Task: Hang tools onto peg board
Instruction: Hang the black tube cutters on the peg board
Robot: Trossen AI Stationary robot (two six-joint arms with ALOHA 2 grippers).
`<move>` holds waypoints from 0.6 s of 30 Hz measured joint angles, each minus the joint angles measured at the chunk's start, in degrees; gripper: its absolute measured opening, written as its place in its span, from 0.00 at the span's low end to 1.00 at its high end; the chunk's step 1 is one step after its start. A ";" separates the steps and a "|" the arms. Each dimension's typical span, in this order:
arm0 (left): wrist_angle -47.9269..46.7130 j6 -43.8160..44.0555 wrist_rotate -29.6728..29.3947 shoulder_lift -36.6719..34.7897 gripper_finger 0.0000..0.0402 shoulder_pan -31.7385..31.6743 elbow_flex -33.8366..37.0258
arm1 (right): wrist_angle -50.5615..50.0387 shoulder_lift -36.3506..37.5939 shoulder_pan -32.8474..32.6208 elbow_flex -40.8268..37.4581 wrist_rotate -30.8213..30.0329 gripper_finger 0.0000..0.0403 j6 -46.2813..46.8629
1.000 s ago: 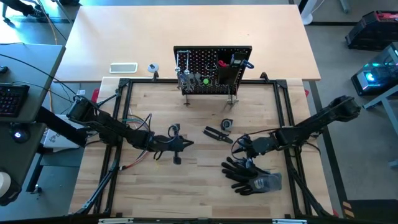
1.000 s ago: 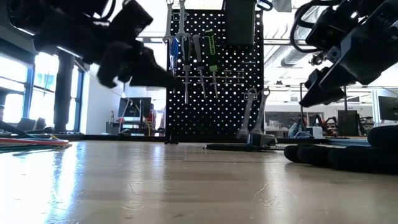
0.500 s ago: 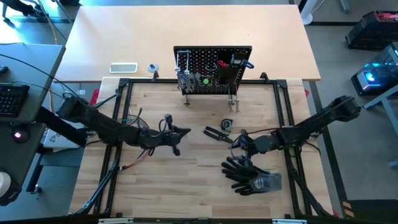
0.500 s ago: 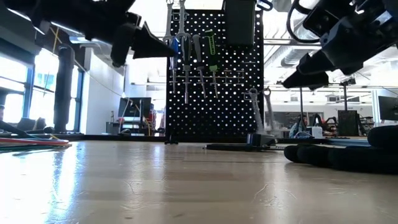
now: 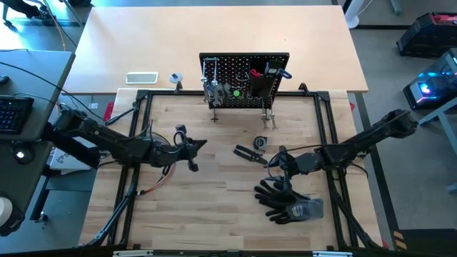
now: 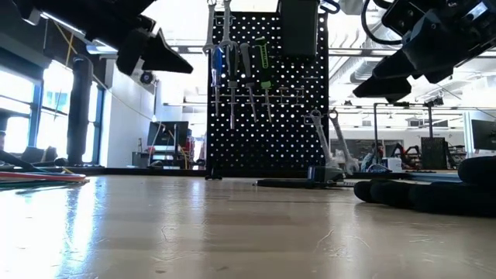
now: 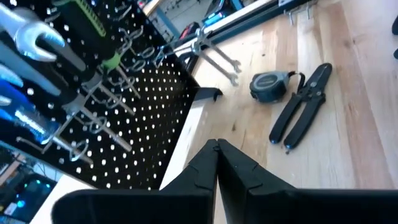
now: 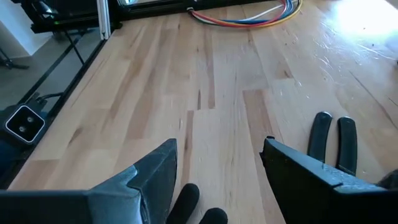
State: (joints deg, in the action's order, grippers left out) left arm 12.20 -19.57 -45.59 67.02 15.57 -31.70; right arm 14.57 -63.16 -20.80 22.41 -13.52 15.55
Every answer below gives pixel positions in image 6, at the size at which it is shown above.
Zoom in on bright window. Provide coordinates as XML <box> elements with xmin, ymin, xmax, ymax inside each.
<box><xmin>0</xmin><ymin>67</ymin><xmax>43</xmax><ymax>156</ymax></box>

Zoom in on black monitor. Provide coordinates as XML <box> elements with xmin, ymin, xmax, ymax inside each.
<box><xmin>146</xmin><ymin>120</ymin><xmax>190</xmax><ymax>147</ymax></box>
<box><xmin>470</xmin><ymin>119</ymin><xmax>496</xmax><ymax>152</ymax></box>

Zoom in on person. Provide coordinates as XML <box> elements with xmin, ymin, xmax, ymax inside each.
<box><xmin>360</xmin><ymin>143</ymin><xmax>384</xmax><ymax>173</ymax></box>

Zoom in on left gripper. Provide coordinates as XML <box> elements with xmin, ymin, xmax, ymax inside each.
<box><xmin>115</xmin><ymin>15</ymin><xmax>194</xmax><ymax>77</ymax></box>

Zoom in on black perforated panel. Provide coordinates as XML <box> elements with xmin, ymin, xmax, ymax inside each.
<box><xmin>420</xmin><ymin>136</ymin><xmax>448</xmax><ymax>171</ymax></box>

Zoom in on blue-handled screwdriver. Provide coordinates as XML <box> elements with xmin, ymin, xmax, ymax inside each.
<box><xmin>209</xmin><ymin>45</ymin><xmax>225</xmax><ymax>117</ymax></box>

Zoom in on silver ventilation duct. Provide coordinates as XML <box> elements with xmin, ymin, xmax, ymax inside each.
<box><xmin>328</xmin><ymin>19</ymin><xmax>392</xmax><ymax>87</ymax></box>

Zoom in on ceiling light strip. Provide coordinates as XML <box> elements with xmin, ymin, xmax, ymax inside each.
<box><xmin>85</xmin><ymin>40</ymin><xmax>121</xmax><ymax>56</ymax></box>

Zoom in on black tape measure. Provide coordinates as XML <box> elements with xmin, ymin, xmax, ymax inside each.
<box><xmin>307</xmin><ymin>165</ymin><xmax>346</xmax><ymax>183</ymax></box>

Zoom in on green-handled screwdriver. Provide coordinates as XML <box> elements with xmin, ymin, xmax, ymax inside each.
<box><xmin>253</xmin><ymin>36</ymin><xmax>274</xmax><ymax>124</ymax></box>

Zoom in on black aluminium frame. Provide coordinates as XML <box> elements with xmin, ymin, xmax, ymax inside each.
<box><xmin>0</xmin><ymin>149</ymin><xmax>462</xmax><ymax>183</ymax></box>

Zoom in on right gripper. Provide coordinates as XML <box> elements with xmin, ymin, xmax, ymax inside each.
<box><xmin>351</xmin><ymin>0</ymin><xmax>496</xmax><ymax>105</ymax></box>

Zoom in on black peg board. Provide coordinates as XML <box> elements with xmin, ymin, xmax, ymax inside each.
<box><xmin>205</xmin><ymin>10</ymin><xmax>329</xmax><ymax>179</ymax></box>

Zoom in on red tool cart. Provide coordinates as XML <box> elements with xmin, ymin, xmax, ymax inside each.
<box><xmin>178</xmin><ymin>129</ymin><xmax>195</xmax><ymax>171</ymax></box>

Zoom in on black-handled screwdriver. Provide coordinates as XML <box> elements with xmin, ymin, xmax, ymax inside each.
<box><xmin>237</xmin><ymin>42</ymin><xmax>259</xmax><ymax>124</ymax></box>
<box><xmin>225</xmin><ymin>43</ymin><xmax>239</xmax><ymax>130</ymax></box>

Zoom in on teal cable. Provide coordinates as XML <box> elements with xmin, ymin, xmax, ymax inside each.
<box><xmin>0</xmin><ymin>180</ymin><xmax>91</xmax><ymax>191</ymax></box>

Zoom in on black peg board bin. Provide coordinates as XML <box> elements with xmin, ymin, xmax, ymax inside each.
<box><xmin>278</xmin><ymin>0</ymin><xmax>319</xmax><ymax>58</ymax></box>

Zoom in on black round column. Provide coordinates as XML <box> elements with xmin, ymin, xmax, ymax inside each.
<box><xmin>66</xmin><ymin>55</ymin><xmax>95</xmax><ymax>166</ymax></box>

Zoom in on yellow hanging cable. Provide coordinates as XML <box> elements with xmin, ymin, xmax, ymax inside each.
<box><xmin>53</xmin><ymin>21</ymin><xmax>157</xmax><ymax>122</ymax></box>

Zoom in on white bucket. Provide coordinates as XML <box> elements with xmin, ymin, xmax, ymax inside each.
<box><xmin>381</xmin><ymin>156</ymin><xmax>403</xmax><ymax>173</ymax></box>

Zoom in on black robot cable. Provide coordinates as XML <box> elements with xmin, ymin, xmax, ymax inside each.
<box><xmin>360</xmin><ymin>0</ymin><xmax>406</xmax><ymax>47</ymax></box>

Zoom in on wire screwdriver rack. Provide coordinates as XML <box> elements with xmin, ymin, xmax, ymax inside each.
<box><xmin>211</xmin><ymin>84</ymin><xmax>307</xmax><ymax>106</ymax></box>

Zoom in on black pipe stand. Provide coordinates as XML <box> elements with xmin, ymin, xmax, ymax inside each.
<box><xmin>372</xmin><ymin>95</ymin><xmax>445</xmax><ymax>156</ymax></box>

